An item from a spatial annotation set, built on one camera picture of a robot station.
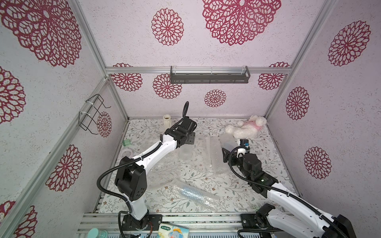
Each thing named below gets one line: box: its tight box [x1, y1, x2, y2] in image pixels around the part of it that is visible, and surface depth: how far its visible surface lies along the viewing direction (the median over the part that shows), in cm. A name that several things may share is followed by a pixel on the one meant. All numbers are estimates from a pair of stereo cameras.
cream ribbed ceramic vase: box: [162, 114, 172, 131], surface depth 99 cm
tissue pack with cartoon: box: [157, 223, 190, 238], surface depth 68 cm
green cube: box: [122, 138, 131, 147], surface depth 106 cm
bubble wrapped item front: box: [173, 182, 221, 212], surface depth 79 cm
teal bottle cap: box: [87, 227, 109, 238], surface depth 65 cm
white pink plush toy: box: [225, 115, 268, 140], surface depth 102 cm
